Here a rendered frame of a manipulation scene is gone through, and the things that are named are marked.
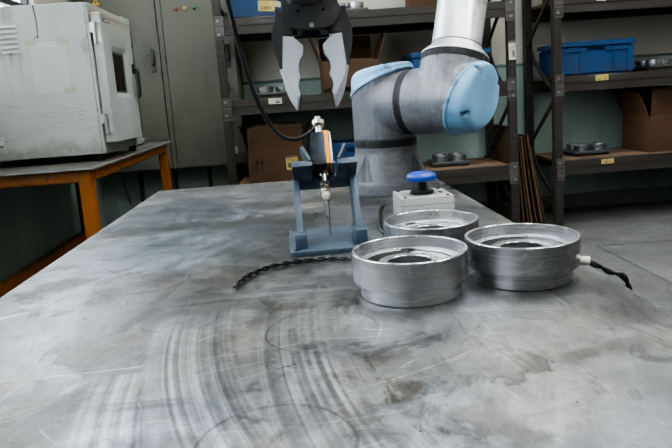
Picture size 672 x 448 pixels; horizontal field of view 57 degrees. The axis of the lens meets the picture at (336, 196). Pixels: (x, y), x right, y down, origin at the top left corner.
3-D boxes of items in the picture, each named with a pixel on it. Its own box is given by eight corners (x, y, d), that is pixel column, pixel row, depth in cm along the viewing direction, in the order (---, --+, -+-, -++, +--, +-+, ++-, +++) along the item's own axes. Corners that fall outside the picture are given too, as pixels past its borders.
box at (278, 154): (317, 178, 410) (313, 121, 404) (243, 185, 404) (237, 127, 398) (311, 172, 450) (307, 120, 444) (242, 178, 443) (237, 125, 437)
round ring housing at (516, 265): (453, 288, 57) (451, 245, 57) (480, 258, 66) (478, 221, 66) (574, 298, 52) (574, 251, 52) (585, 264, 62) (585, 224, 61)
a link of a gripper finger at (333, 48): (353, 101, 85) (336, 33, 83) (358, 101, 79) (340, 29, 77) (331, 107, 84) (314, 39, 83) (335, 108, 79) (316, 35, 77)
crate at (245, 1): (305, 22, 434) (303, -11, 430) (309, 15, 396) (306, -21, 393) (230, 26, 428) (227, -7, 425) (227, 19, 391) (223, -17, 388)
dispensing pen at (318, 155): (318, 228, 73) (306, 108, 80) (318, 241, 76) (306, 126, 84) (337, 226, 73) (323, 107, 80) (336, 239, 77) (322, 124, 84)
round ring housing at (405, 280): (476, 308, 52) (475, 260, 51) (351, 313, 53) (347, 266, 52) (462, 272, 62) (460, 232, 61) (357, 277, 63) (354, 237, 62)
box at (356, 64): (391, 88, 402) (388, 27, 396) (312, 94, 399) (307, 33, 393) (382, 89, 444) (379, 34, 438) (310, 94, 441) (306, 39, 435)
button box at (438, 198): (456, 229, 81) (454, 192, 80) (402, 233, 81) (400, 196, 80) (441, 217, 89) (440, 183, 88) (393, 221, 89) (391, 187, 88)
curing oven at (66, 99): (123, 159, 260) (103, -1, 250) (-26, 171, 257) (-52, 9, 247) (156, 148, 321) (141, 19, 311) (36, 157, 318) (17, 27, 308)
